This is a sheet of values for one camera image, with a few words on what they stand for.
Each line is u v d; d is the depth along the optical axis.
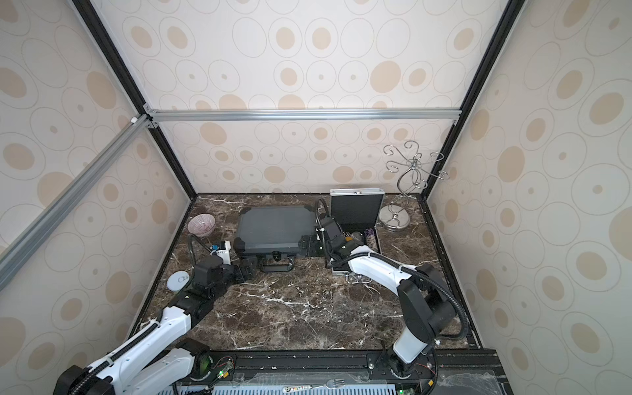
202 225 1.06
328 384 0.71
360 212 0.97
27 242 0.53
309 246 0.78
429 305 0.45
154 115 0.90
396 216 1.09
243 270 0.74
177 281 0.85
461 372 0.74
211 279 0.62
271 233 0.96
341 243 0.68
